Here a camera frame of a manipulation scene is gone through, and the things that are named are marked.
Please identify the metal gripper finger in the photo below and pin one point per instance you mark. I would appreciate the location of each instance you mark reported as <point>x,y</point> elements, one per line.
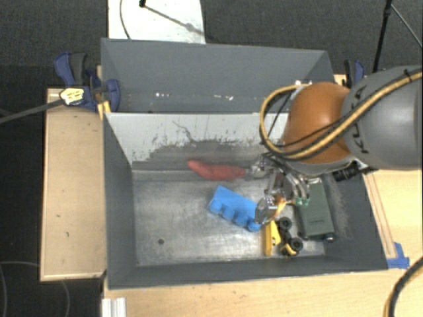
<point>265,214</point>

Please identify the yellow toy truck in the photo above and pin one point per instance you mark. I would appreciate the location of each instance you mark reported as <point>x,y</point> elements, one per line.
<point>281,239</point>

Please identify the blue studded block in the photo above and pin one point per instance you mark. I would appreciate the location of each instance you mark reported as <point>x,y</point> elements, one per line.
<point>231,206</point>

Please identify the red long soft object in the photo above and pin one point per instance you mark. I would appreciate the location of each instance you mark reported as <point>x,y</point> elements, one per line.
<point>215,171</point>

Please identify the grey metal bin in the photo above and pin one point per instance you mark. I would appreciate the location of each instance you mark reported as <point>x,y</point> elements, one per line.
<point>185,210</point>

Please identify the pale wood board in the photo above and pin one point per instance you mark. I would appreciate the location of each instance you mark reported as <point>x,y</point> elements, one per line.
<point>74,190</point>

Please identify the black cylinder on white bracket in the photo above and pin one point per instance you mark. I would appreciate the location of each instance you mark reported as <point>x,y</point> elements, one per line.
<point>345,173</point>

